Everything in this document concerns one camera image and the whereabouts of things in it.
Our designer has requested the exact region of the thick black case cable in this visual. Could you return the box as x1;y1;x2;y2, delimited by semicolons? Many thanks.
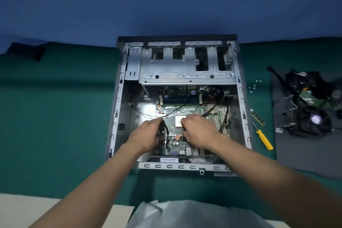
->
218;93;231;134

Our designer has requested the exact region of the green floor mat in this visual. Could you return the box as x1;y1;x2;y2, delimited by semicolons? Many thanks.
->
0;37;342;222

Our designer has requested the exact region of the person's left hand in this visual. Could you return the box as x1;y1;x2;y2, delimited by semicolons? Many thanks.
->
128;118;165;155

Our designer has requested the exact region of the black flat base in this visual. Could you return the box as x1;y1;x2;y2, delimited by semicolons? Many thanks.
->
8;42;46;62

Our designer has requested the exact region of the green motherboard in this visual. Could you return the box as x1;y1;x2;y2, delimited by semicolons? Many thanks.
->
156;85;232;159

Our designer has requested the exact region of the desktop computer case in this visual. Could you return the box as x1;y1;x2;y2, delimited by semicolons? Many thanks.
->
105;34;253;177

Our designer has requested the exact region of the person's right hand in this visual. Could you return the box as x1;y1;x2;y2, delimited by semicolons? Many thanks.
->
180;114;225;152

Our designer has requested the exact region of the black cable round plug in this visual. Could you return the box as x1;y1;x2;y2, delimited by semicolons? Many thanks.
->
159;118;171;150

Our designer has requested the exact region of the hard drive with cables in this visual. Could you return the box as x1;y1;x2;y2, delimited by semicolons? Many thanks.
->
284;69;336;109

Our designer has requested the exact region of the black processor cooler fan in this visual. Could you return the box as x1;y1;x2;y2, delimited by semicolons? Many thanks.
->
282;105;333;138

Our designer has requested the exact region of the silver metal drive cage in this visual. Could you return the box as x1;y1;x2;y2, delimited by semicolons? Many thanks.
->
139;46;237;86

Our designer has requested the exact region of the thin black wire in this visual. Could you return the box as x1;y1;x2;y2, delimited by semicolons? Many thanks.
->
129;94;193;119

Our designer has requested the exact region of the person's right forearm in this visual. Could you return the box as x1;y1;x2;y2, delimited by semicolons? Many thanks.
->
213;135;342;228

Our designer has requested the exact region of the black side panel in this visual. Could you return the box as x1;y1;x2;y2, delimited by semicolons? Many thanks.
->
271;67;342;182

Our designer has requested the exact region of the person's left forearm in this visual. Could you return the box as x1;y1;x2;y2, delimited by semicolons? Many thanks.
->
28;142;145;228

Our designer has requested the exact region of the black data cable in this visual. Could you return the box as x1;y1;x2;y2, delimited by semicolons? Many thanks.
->
266;65;287;87

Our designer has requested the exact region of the yellow-handled screwdriver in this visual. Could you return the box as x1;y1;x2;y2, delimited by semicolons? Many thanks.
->
252;121;274;151

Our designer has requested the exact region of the cluster of silver screws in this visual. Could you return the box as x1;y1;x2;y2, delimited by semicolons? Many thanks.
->
248;78;264;94

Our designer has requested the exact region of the person's white shirt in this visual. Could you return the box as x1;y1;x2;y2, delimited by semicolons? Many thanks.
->
127;199;276;228

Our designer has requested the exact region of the blue cloth curtain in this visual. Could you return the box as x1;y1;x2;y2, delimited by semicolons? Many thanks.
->
0;0;342;55

